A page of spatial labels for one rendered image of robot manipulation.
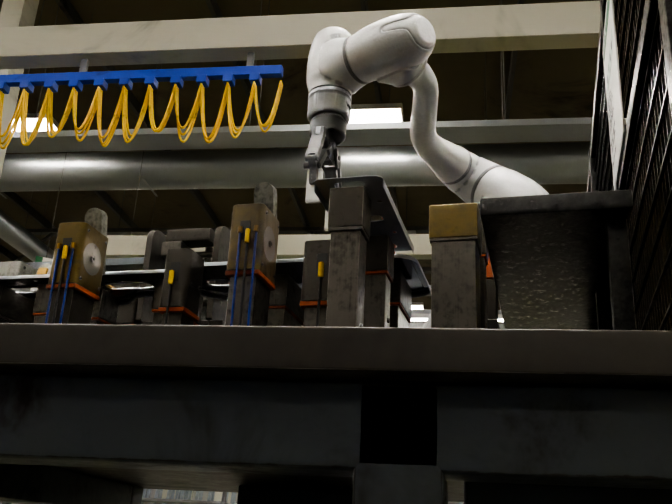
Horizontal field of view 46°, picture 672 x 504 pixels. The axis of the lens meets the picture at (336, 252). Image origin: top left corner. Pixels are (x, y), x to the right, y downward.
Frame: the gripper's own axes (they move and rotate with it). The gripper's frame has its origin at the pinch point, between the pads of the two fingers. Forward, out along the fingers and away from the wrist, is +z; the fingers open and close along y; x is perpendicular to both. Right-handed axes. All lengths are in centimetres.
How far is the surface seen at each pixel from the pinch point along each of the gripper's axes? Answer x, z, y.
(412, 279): -17.5, 13.7, 2.8
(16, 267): 77, 4, 12
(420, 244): 74, -225, 582
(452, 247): -27.2, 15.2, -16.6
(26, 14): 568, -547, 555
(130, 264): 56, -1, 27
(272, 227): 2.7, 11.5, -20.1
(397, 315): -16.4, 23.2, -5.6
